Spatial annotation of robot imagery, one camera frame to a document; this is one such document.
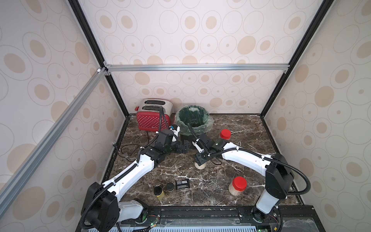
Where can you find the clear oatmeal jar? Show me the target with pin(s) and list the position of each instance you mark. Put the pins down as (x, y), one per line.
(200, 167)

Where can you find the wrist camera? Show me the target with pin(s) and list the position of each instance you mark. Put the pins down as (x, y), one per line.
(167, 138)
(203, 144)

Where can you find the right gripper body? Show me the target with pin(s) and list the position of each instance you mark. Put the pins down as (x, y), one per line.
(201, 157)

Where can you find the far red-lid oatmeal jar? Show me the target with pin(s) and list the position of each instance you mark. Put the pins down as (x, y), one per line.
(225, 134)

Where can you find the black trash bin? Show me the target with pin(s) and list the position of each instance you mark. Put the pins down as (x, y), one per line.
(191, 138)

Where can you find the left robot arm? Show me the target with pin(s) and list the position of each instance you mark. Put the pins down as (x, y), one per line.
(102, 207)

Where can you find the horizontal aluminium rail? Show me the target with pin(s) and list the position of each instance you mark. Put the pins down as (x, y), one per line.
(195, 67)

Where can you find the yellow spice jar black lid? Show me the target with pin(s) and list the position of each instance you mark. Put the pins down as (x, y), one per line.
(159, 193)

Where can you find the left diagonal aluminium rail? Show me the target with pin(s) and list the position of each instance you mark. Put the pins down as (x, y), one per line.
(33, 161)

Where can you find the red toaster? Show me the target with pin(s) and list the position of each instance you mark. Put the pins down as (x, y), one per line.
(147, 114)

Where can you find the black frame post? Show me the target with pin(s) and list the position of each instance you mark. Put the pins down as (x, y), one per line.
(309, 34)
(91, 39)

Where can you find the small black box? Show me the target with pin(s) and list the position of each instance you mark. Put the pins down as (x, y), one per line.
(183, 184)

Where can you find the red-lid oatmeal jar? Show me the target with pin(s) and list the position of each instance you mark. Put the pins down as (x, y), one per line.
(225, 134)
(237, 186)

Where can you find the left black frame post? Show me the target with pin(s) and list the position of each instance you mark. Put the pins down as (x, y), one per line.
(91, 39)

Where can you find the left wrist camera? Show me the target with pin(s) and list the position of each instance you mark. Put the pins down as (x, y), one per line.
(167, 138)

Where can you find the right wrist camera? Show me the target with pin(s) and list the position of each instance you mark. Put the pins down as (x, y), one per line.
(203, 144)

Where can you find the right black frame post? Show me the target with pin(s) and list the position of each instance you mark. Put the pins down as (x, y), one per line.
(309, 34)

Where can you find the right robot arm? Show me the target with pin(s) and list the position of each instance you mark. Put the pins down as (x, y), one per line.
(277, 172)

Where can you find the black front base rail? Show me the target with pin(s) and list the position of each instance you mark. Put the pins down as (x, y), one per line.
(223, 219)

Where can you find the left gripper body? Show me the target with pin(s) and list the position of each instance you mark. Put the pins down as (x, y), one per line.
(177, 147)

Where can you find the near red-lid oatmeal jar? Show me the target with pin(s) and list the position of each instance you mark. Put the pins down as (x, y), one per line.
(237, 186)

